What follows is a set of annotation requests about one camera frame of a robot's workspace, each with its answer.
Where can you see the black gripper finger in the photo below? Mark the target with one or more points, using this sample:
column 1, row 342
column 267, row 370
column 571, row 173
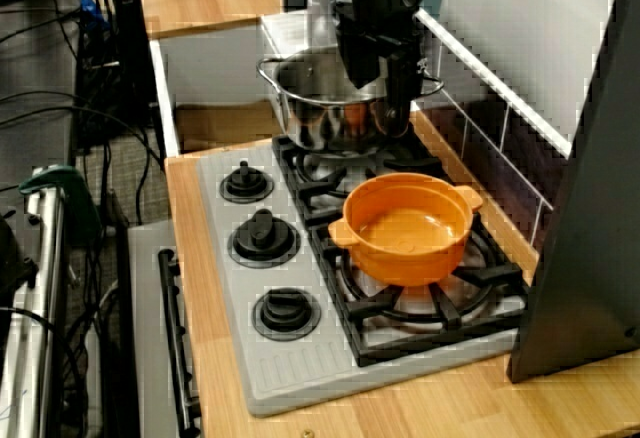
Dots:
column 365, row 63
column 400, row 93

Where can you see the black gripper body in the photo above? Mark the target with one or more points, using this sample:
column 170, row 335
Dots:
column 380, row 8

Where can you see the orange plastic pot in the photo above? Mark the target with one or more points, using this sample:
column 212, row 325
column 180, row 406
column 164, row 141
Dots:
column 405, row 238

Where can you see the grey toy faucet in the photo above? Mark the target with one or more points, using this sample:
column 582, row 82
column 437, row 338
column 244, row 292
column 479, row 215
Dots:
column 320, row 18

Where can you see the stainless steel pot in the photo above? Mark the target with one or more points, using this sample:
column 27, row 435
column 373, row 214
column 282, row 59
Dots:
column 320, row 108

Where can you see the dark tile backsplash panel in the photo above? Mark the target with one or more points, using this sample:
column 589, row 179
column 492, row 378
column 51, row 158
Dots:
column 500, row 148

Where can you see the black burner grate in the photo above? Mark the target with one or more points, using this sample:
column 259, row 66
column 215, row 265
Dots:
column 440, row 339
column 285, row 163

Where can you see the white sink basin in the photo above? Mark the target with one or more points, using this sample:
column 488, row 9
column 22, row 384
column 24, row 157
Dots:
column 215, row 68

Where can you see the brown cardboard sheet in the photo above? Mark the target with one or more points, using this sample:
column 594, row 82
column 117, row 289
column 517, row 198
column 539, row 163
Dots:
column 225, row 128

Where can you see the black stove knob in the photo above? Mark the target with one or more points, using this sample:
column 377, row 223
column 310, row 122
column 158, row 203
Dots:
column 264, row 238
column 286, row 314
column 245, row 183

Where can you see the dark grey side panel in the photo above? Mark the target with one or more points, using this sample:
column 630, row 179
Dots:
column 590, row 208

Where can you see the black computer tower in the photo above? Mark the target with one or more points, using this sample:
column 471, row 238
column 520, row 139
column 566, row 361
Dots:
column 131, row 48

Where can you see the blue plastic piece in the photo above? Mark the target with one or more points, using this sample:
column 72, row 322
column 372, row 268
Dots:
column 92, row 10

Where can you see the grey stove top panel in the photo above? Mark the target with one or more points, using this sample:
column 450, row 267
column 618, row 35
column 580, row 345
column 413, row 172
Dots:
column 300, row 368

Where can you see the wooden countertop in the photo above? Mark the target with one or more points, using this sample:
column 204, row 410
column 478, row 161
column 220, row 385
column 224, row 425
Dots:
column 200, row 308

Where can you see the green clamp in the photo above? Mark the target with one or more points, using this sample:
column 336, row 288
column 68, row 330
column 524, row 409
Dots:
column 75, row 193

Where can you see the white oven door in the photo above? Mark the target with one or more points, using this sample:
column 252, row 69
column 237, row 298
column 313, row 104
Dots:
column 150, row 308

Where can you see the black bulky object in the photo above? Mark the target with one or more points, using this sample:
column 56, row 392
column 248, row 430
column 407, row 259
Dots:
column 15, row 258

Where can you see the aluminium frame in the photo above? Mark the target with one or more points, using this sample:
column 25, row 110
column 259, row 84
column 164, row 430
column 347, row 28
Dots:
column 45, row 283

